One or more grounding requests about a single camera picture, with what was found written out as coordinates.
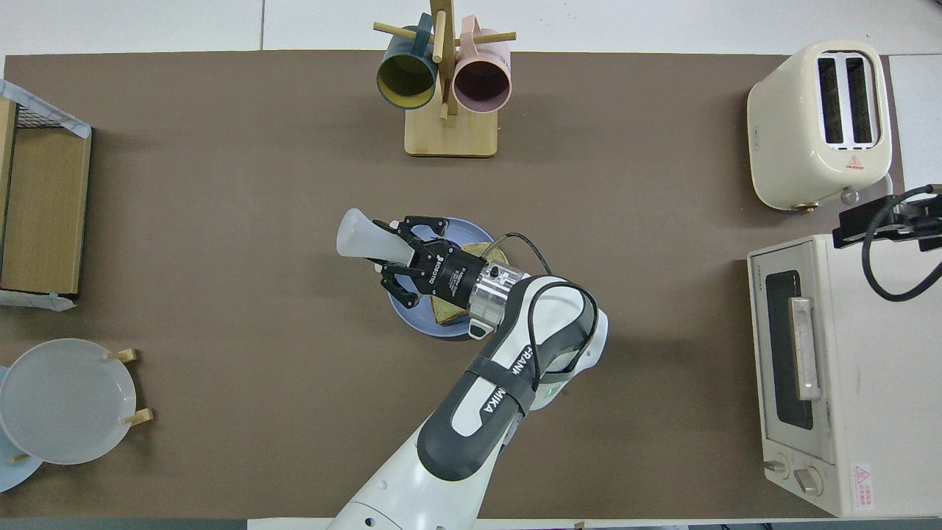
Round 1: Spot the wooden mug tree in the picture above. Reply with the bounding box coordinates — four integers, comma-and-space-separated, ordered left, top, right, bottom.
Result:
373, 0, 517, 158

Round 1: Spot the brown paper table mat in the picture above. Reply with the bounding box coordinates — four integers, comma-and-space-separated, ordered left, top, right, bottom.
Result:
0, 50, 904, 520

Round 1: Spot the dark teal mug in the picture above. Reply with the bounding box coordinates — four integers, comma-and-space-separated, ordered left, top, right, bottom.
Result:
376, 26, 440, 110

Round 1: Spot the bread slice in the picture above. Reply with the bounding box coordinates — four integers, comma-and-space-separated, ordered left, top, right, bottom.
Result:
431, 241, 510, 326

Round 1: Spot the translucent squeeze bottle blue cap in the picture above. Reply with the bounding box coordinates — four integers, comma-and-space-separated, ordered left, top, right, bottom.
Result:
336, 208, 417, 266

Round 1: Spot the black wire basket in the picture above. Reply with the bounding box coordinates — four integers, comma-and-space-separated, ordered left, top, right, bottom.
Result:
15, 103, 63, 130

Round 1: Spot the pink mug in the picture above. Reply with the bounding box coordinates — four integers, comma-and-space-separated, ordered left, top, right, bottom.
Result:
453, 15, 512, 114

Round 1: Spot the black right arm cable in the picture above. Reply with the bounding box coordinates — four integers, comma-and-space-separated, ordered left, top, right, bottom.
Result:
863, 188, 942, 301

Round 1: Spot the light blue plate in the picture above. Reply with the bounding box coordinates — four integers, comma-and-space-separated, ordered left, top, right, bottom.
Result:
0, 366, 45, 492

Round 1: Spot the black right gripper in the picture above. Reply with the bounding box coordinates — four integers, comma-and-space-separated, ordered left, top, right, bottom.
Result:
833, 185, 942, 251

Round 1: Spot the marble patterned panel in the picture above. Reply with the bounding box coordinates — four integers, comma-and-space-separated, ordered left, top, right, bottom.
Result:
0, 289, 77, 311
0, 79, 93, 139

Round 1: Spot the grey-blue plate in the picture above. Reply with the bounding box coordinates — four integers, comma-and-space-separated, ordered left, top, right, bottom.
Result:
0, 338, 138, 465

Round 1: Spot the blue round plate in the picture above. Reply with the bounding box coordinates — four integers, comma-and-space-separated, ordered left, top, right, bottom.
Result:
387, 217, 507, 339

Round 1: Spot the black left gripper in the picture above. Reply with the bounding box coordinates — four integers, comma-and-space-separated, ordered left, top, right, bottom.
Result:
374, 216, 486, 310

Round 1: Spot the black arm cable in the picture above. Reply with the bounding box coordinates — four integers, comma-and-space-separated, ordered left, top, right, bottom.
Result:
863, 188, 942, 301
492, 233, 598, 384

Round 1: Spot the wooden dish rack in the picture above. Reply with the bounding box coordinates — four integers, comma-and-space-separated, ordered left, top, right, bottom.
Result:
9, 348, 155, 464

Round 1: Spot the cream two-slot toaster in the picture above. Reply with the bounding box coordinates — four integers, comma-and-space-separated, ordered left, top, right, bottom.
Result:
747, 40, 893, 214

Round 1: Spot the wooden shelf unit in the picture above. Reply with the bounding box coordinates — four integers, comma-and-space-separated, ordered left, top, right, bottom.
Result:
0, 98, 93, 297

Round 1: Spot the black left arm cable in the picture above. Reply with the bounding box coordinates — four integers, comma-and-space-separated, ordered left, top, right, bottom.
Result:
492, 233, 598, 384

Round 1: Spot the white toaster oven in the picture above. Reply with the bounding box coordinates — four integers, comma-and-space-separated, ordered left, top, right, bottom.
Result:
747, 234, 942, 518

